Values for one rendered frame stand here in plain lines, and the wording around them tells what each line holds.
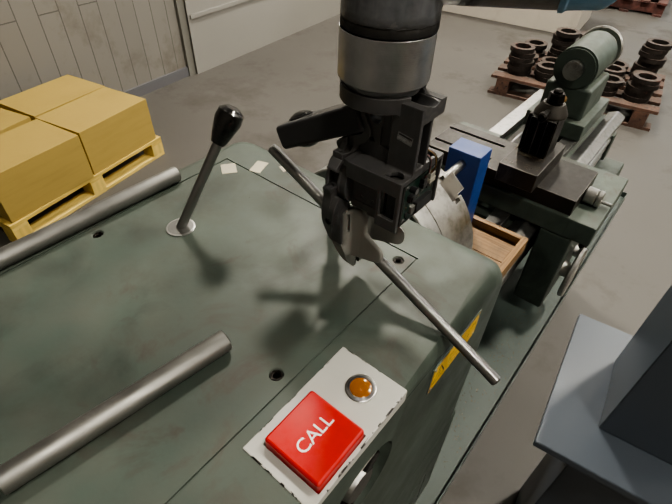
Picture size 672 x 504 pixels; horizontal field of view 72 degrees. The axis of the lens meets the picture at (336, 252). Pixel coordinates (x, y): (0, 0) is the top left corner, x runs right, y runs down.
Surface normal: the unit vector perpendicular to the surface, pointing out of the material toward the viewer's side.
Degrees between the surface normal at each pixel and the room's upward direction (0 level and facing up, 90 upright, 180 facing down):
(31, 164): 90
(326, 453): 0
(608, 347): 0
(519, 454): 0
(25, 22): 90
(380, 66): 90
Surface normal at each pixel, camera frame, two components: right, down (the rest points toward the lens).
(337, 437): 0.03, -0.74
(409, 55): 0.34, 0.64
